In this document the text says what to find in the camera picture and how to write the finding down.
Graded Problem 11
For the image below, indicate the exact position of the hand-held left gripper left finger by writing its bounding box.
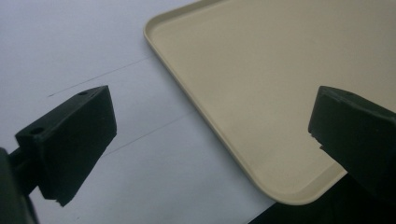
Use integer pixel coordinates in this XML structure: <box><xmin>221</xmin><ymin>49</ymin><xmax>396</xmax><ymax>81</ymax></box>
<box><xmin>8</xmin><ymin>85</ymin><xmax>118</xmax><ymax>207</ymax></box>

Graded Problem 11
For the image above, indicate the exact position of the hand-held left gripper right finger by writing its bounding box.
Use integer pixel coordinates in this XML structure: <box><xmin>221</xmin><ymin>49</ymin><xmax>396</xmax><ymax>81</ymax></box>
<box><xmin>307</xmin><ymin>85</ymin><xmax>396</xmax><ymax>203</ymax></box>

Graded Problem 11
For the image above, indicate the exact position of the beige plastic tray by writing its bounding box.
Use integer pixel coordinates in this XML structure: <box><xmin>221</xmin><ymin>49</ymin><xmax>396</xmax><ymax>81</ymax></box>
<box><xmin>143</xmin><ymin>0</ymin><xmax>396</xmax><ymax>206</ymax></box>

